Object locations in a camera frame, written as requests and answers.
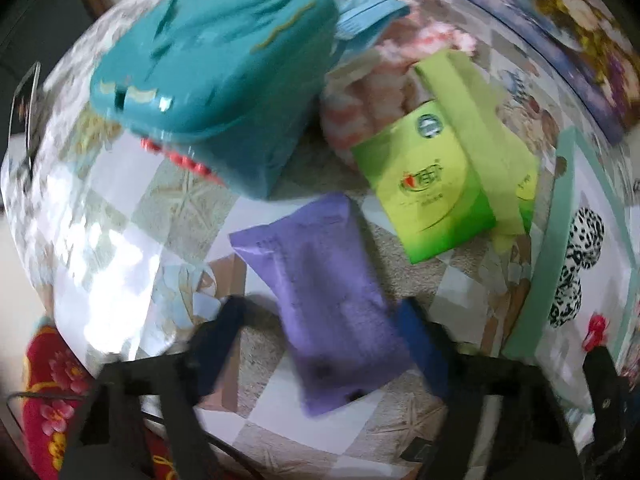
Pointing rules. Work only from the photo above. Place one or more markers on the glass box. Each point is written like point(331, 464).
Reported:
point(575, 260)

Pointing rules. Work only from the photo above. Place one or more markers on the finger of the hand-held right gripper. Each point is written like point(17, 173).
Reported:
point(602, 385)

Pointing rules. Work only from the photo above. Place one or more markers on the purple tissue packet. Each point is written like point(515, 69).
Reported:
point(330, 300)

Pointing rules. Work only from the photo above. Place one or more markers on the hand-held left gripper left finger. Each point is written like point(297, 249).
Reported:
point(220, 342)

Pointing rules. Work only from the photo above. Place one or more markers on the leopard print scrunchie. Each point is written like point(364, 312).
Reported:
point(575, 265)

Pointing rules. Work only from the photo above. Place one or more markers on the red floral mat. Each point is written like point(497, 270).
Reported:
point(50, 400)

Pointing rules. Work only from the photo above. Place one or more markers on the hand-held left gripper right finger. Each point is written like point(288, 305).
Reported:
point(417, 342)

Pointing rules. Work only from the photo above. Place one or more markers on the pink fluffy towel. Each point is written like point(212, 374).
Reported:
point(380, 90)

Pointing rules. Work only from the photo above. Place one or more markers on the green tissue pack with logo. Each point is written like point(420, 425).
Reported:
point(425, 195)

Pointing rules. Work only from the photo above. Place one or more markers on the plain green tissue pack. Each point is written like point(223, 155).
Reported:
point(480, 135)

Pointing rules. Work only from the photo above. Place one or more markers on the floral painting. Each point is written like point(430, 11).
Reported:
point(565, 25)

